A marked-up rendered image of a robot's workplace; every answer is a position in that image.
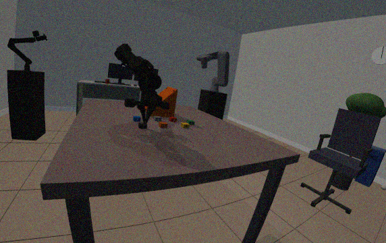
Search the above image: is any blue block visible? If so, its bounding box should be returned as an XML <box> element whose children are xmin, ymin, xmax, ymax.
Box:
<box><xmin>133</xmin><ymin>115</ymin><xmax>141</xmax><ymax>122</ymax></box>

